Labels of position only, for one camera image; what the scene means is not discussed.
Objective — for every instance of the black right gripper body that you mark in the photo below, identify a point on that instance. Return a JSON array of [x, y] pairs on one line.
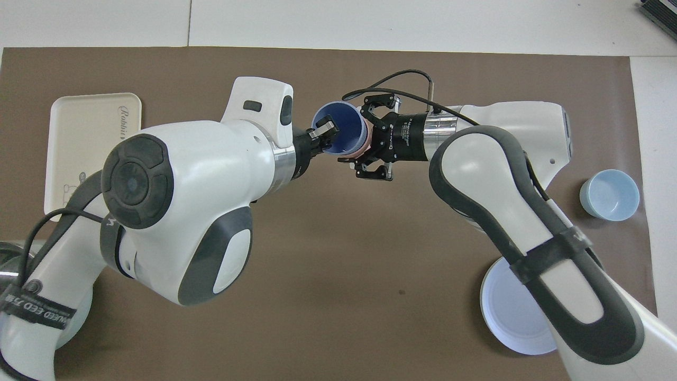
[[404, 138]]

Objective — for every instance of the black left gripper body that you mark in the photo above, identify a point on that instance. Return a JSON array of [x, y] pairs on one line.
[[304, 156]]

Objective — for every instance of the blue cup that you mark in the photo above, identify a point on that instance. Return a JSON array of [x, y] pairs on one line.
[[346, 124]]

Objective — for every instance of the pink cup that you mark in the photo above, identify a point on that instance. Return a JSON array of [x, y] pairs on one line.
[[364, 148]]

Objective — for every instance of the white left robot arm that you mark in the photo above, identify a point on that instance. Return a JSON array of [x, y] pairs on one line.
[[185, 174]]

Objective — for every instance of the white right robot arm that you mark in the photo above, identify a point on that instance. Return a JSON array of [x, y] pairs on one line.
[[502, 159]]

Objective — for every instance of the cream tray with Rabbit print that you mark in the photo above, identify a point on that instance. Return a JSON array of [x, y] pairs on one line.
[[79, 137]]

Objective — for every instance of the brown table mat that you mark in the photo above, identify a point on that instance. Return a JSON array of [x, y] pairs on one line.
[[338, 264]]

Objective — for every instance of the pale blue plate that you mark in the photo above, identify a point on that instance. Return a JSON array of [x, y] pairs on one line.
[[508, 317]]

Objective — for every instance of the light blue bowl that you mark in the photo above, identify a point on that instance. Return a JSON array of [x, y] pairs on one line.
[[611, 196]]

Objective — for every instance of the pale green electric pot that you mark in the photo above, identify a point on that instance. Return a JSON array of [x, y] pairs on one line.
[[80, 317]]

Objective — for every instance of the grey ribbed device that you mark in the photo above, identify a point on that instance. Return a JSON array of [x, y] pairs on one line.
[[664, 10]]

